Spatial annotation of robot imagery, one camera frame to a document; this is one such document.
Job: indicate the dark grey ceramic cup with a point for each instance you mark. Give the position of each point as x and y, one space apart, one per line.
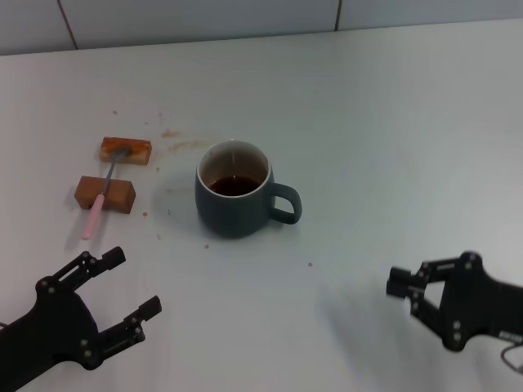
229 212

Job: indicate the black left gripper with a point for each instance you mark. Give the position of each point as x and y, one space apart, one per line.
49 326

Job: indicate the arched wooden block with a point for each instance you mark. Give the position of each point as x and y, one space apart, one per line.
118 196

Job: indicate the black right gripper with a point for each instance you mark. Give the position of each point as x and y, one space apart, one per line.
482 302

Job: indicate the flat wooden block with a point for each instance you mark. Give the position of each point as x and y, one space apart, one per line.
139 151

